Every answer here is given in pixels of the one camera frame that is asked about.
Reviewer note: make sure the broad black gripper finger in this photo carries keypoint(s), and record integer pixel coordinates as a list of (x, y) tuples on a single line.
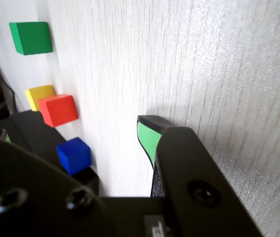
[(31, 197)]

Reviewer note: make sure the slim black gripper finger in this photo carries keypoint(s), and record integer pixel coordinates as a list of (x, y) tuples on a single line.
[(191, 172)]

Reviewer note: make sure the blue wooden cube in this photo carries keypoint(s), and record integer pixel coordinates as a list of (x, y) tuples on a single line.
[(73, 156)]

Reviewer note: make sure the red wooden cube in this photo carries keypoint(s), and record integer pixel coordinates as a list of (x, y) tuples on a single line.
[(58, 111)]

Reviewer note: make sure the yellow wooden cube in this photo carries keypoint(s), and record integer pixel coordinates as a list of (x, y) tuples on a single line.
[(35, 97)]

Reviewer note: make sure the green wooden cube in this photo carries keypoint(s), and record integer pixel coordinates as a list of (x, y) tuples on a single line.
[(31, 37)]

